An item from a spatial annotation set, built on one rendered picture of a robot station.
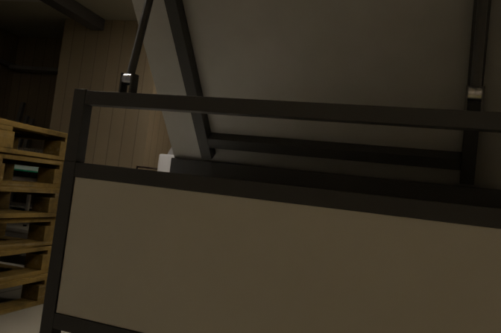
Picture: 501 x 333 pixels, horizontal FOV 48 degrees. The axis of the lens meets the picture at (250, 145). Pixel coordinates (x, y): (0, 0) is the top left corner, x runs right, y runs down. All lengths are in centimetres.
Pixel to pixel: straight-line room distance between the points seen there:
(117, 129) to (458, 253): 708
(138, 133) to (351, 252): 677
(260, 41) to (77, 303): 90
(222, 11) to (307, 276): 83
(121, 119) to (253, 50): 639
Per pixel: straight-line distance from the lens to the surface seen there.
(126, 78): 152
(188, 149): 205
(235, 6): 169
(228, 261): 135
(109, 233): 150
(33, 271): 342
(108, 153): 807
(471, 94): 126
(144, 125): 788
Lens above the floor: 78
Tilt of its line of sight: 5 degrees up
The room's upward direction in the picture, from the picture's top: 7 degrees clockwise
